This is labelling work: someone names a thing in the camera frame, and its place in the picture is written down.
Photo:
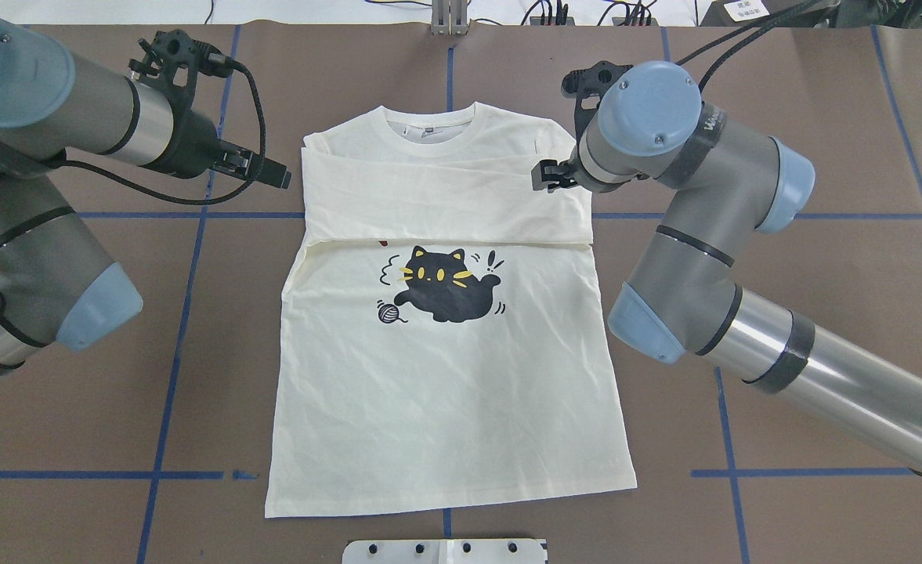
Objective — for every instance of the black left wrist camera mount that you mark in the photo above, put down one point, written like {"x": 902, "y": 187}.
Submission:
{"x": 172, "y": 63}

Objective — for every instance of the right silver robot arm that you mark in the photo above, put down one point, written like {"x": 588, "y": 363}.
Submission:
{"x": 730, "y": 183}

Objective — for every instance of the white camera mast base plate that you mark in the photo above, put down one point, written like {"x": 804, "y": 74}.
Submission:
{"x": 473, "y": 550}

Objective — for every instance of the cream long-sleeve cat shirt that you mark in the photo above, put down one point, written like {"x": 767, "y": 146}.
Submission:
{"x": 442, "y": 341}

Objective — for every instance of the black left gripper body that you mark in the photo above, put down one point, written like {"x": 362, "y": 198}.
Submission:
{"x": 193, "y": 145}

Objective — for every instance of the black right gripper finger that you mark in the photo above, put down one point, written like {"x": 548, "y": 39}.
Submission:
{"x": 548, "y": 175}

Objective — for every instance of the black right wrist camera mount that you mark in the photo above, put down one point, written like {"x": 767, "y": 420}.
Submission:
{"x": 587, "y": 86}

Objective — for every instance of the dark box with label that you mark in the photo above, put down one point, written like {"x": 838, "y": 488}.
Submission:
{"x": 737, "y": 13}

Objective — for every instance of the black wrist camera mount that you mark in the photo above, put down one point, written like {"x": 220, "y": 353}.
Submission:
{"x": 587, "y": 86}
{"x": 172, "y": 63}

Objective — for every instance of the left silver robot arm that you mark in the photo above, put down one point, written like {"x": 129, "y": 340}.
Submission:
{"x": 57, "y": 282}

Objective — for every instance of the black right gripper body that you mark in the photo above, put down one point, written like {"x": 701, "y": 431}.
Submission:
{"x": 556, "y": 175}

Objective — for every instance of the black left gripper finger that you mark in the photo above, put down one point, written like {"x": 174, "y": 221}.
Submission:
{"x": 270, "y": 172}

